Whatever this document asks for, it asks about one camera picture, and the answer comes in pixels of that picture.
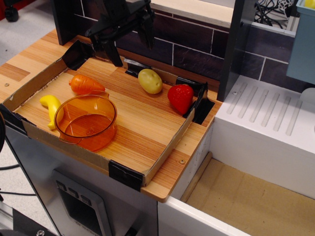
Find white toy sink unit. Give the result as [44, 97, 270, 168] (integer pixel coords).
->
[158, 76, 315, 236]

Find black caster wheel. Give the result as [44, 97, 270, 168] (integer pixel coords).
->
[4, 6, 19, 22]

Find orange transparent plastic pot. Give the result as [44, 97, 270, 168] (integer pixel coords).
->
[56, 92, 118, 152]

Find silver toy oven front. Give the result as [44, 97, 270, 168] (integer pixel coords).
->
[6, 127, 158, 236]

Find tangled black cables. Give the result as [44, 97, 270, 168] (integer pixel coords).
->
[253, 0, 298, 30]

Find yellow-green toy potato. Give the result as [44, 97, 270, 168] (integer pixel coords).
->
[138, 69, 163, 94]

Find yellow toy banana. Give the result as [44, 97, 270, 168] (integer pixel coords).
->
[39, 95, 64, 130]

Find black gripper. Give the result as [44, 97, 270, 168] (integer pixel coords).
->
[86, 0, 155, 66]

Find red toy strawberry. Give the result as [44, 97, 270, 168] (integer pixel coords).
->
[167, 84, 194, 115]

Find cardboard fence with black tape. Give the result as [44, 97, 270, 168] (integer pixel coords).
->
[0, 41, 217, 193]

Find dark grey vertical post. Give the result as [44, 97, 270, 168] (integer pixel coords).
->
[217, 0, 256, 102]

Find dark left back post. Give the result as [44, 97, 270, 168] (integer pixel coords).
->
[51, 0, 83, 45]

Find orange toy carrot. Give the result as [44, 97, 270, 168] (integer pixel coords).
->
[68, 74, 106, 95]

